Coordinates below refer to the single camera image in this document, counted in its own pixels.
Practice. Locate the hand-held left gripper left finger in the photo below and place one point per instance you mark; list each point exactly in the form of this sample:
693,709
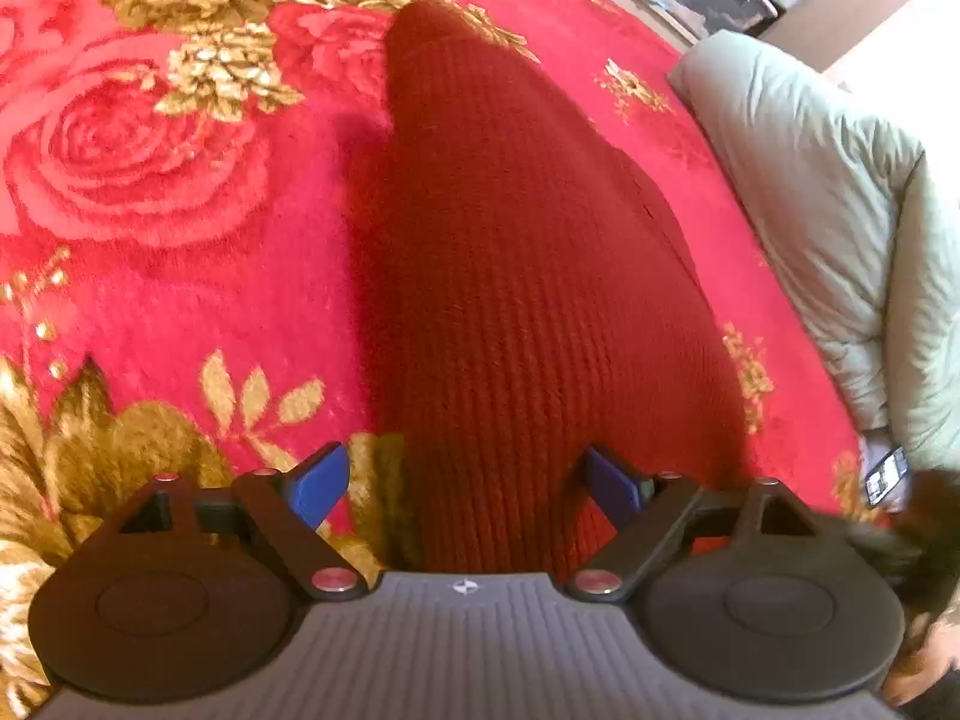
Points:
321,481

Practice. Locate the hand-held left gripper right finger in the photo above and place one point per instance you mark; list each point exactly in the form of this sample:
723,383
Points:
611,484

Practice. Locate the red floral blanket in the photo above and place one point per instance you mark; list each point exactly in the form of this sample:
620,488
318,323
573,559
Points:
180,187

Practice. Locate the dark red knitted garment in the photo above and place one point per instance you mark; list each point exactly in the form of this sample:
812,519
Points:
525,262

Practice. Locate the brown cardboard box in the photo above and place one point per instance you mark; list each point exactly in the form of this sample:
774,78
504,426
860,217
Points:
877,7

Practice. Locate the pale green quilt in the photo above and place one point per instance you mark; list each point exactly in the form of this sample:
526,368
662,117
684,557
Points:
817,187

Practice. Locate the black phone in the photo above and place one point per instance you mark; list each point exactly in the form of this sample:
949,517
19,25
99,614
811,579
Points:
886,475

